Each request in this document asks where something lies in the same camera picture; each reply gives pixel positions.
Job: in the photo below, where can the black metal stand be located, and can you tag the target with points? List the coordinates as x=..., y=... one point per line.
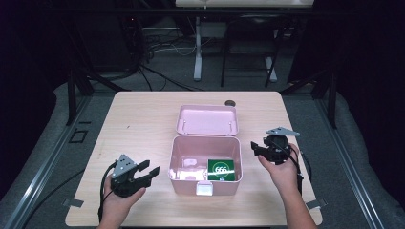
x=331, y=95
x=72, y=95

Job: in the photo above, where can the person's right hand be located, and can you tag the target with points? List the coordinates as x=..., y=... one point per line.
x=285, y=175

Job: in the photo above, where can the white desk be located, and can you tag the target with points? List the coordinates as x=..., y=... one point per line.
x=198, y=47

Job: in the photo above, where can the pink plastic storage box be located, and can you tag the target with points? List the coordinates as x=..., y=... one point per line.
x=205, y=149

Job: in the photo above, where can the dark computer tower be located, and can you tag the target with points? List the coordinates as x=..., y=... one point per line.
x=132, y=41

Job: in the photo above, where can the person's left hand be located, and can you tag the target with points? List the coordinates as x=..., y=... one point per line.
x=116, y=205

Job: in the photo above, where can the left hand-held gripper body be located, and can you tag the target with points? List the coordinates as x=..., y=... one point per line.
x=125, y=178

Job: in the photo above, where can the green card packet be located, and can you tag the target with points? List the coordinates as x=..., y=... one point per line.
x=221, y=170

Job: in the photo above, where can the grey tape strip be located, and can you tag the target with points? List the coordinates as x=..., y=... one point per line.
x=315, y=204
x=73, y=203

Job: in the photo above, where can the black chair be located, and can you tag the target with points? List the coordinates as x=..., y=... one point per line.
x=251, y=31

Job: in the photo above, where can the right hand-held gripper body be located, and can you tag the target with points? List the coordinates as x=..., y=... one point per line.
x=276, y=149

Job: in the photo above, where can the dark round table cap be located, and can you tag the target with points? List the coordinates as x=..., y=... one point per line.
x=230, y=103

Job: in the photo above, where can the aluminium rail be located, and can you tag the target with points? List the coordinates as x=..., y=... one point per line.
x=44, y=165
x=347, y=165

